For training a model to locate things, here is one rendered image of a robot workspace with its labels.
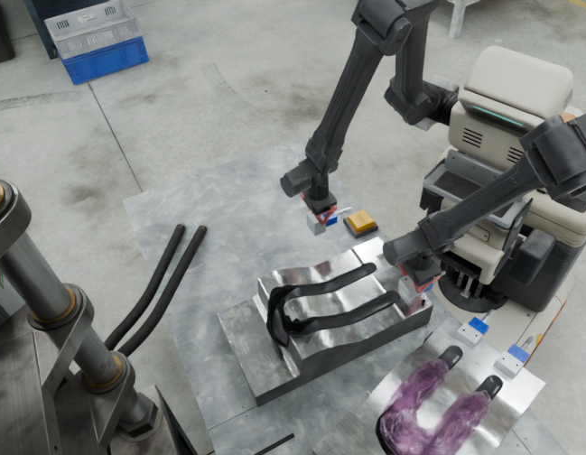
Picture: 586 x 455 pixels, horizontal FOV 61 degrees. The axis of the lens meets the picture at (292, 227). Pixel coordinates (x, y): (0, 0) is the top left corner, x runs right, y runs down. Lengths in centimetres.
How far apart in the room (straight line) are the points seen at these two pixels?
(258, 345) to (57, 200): 215
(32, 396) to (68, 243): 212
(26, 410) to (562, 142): 87
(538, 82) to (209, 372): 103
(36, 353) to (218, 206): 94
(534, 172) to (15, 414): 85
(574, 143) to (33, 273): 81
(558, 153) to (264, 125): 268
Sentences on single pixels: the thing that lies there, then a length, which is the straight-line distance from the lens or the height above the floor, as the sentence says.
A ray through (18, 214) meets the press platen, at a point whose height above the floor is 152.
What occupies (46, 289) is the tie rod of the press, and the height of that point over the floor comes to 136.
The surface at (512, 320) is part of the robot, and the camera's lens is 211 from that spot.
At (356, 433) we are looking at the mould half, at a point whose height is 91.
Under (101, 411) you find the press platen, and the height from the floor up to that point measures 104.
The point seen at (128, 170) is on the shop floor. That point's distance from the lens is 324.
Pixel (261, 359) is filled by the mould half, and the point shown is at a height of 86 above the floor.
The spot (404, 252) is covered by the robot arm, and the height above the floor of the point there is 111.
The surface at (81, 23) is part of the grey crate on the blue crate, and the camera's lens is 445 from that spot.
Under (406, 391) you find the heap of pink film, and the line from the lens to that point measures 119.
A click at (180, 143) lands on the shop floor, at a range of 333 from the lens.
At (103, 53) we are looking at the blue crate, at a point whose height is 17.
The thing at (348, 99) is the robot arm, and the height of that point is 138.
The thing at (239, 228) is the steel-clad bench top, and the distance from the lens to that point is 161.
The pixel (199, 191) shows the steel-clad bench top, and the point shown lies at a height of 80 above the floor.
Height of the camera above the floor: 199
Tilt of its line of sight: 48 degrees down
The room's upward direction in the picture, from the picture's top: 5 degrees counter-clockwise
